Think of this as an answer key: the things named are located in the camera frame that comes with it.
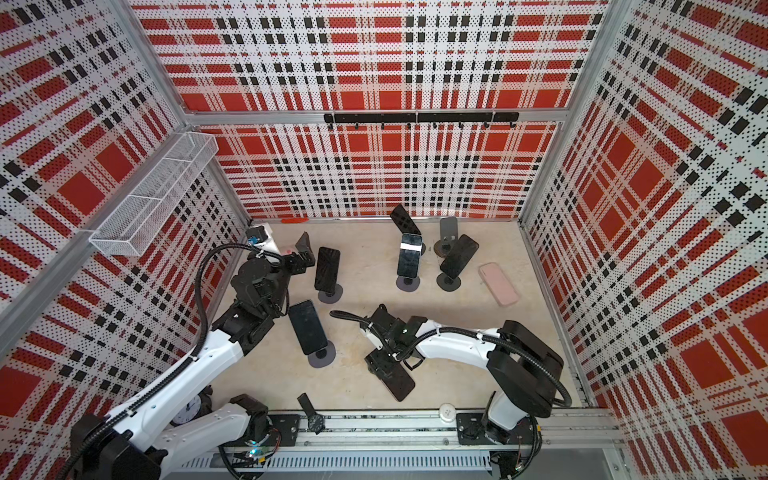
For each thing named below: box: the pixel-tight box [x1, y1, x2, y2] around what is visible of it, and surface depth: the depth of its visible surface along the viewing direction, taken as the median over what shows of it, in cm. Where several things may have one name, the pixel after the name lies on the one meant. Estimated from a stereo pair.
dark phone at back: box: [397, 233, 423, 277], surface depth 98 cm
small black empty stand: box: [297, 392, 326, 435], surface depth 77 cm
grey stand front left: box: [308, 340, 336, 368], surface depth 88 cm
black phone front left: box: [288, 300, 328, 355], surface depth 82 cm
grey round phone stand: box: [436, 272, 461, 292], surface depth 106 cm
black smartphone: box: [364, 349, 416, 402], surface depth 75 cm
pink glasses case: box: [479, 262, 520, 307], surface depth 103 cm
